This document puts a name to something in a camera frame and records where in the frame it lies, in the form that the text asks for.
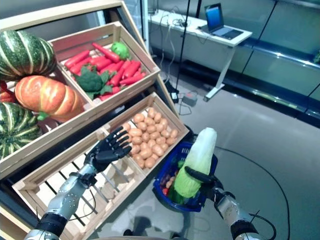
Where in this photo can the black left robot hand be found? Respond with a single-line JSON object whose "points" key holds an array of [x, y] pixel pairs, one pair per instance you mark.
{"points": [[105, 152]]}

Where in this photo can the red tomato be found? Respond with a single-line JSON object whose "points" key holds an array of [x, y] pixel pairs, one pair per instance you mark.
{"points": [[165, 191]]}

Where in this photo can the wooden pumpkin crate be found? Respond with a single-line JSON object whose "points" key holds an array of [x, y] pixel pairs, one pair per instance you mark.
{"points": [[50, 136]]}

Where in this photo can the wooden carrot crate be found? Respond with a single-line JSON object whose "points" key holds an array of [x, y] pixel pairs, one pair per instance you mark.
{"points": [[141, 53]]}

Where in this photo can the red-orange carrot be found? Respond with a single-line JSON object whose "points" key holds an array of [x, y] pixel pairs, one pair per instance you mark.
{"points": [[80, 65], [131, 70], [77, 58], [106, 52], [132, 80]]}

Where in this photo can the wooden display shelf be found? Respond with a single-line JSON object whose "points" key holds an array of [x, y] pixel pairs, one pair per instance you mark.
{"points": [[62, 12]]}

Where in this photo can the wooden slatted cabbage crate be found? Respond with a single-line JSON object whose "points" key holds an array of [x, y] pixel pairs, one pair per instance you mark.
{"points": [[117, 200]]}

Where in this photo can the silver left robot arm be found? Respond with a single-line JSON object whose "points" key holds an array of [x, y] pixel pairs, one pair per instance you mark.
{"points": [[65, 197]]}

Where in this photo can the oblong orange striped pumpkin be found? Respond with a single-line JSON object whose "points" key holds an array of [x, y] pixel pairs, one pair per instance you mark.
{"points": [[50, 97]]}

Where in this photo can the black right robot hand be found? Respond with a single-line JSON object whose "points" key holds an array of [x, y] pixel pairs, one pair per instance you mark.
{"points": [[210, 185]]}

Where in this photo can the wooden potato crate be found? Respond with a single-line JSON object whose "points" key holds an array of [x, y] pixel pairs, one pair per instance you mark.
{"points": [[175, 120]]}

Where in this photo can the round orange striped pumpkin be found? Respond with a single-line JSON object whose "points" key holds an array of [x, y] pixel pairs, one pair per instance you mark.
{"points": [[6, 96]]}

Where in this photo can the small brown potato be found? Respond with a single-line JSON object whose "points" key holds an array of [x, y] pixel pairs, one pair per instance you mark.
{"points": [[170, 182]]}

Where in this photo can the white desk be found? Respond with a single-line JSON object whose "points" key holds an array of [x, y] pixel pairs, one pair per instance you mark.
{"points": [[240, 41]]}

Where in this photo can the green striped pumpkin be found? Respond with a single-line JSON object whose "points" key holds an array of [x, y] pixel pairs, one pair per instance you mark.
{"points": [[25, 55], [15, 130]]}

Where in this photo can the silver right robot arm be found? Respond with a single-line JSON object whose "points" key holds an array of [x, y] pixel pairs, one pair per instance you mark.
{"points": [[230, 207]]}

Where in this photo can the dark green broccoli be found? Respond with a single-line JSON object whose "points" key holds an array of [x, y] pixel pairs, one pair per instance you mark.
{"points": [[90, 81]]}

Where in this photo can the green bell pepper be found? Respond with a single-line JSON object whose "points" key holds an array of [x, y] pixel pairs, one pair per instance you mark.
{"points": [[181, 164]]}

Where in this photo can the open laptop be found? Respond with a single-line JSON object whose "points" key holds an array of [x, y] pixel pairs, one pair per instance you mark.
{"points": [[213, 16]]}

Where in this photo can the light green lettuce head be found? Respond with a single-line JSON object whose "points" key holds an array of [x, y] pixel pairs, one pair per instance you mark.
{"points": [[120, 50]]}

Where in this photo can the grey power box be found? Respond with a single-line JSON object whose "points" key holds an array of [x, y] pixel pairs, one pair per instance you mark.
{"points": [[190, 99]]}

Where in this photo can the black power adapter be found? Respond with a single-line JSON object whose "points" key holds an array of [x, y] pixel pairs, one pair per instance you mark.
{"points": [[174, 96]]}

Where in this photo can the black stand pole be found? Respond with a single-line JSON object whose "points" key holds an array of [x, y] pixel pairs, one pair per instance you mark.
{"points": [[182, 50]]}

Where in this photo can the blue plastic shopping basket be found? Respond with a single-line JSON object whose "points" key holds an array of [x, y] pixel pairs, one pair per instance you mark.
{"points": [[180, 152]]}

